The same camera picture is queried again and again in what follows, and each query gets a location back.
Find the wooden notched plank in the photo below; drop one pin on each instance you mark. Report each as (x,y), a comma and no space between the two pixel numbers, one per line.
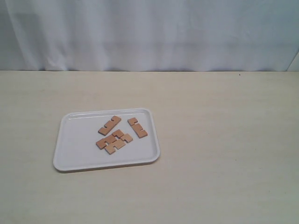
(101,144)
(109,125)
(117,143)
(138,129)

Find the white rectangular plastic tray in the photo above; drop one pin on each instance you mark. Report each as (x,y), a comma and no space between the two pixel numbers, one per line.
(76,148)

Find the white backdrop curtain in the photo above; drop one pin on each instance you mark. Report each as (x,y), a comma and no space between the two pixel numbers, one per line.
(149,35)

